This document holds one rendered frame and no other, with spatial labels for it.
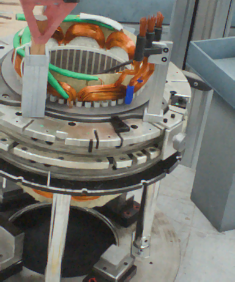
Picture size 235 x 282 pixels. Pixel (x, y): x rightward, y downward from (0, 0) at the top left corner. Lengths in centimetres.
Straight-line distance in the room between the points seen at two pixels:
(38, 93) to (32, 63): 4
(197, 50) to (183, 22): 21
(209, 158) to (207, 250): 16
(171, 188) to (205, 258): 19
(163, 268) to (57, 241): 22
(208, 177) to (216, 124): 10
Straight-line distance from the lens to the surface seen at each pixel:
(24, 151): 102
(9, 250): 120
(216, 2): 150
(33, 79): 100
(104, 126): 102
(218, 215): 139
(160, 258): 128
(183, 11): 153
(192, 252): 134
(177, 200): 145
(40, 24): 96
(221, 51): 140
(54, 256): 113
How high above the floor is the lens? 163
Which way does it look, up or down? 32 degrees down
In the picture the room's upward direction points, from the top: 9 degrees clockwise
